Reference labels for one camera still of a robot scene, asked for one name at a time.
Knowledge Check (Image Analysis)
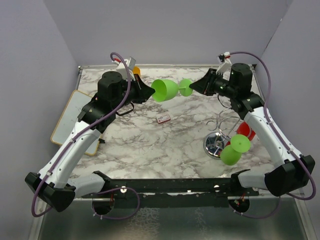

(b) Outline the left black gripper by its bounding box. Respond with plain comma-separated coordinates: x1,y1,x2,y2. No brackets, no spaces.
112,73,156,111

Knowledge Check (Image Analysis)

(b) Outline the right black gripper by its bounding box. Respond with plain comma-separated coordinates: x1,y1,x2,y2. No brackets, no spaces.
189,68,237,99

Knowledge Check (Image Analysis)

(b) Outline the green wine glass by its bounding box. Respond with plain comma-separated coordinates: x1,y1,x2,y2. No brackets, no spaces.
151,78,193,102
220,134,251,166

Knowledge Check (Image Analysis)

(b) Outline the orange plastic wine glass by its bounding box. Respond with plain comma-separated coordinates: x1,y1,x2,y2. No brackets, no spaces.
132,66,141,76

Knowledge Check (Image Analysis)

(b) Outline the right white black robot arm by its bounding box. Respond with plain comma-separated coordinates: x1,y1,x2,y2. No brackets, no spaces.
189,63,315,197

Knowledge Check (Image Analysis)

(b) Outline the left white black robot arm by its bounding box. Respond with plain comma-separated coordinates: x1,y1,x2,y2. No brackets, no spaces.
25,71,155,212

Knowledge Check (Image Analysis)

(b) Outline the red plastic wine glass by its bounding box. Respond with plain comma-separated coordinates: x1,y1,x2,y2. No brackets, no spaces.
226,122,256,148

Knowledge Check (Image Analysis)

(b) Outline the small red white card box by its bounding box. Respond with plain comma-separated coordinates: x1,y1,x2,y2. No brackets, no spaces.
156,114,171,124

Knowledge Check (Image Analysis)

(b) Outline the yellow framed whiteboard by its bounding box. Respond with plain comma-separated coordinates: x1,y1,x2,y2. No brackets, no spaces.
50,90,92,146

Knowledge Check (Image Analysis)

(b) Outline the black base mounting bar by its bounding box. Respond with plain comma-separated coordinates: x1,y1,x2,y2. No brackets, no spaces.
84,178,259,209

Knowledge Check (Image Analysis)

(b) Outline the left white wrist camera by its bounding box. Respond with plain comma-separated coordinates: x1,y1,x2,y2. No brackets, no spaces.
113,57,136,77

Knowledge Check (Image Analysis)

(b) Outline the chrome wire wine glass rack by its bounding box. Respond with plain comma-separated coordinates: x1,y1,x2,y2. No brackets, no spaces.
203,100,243,160

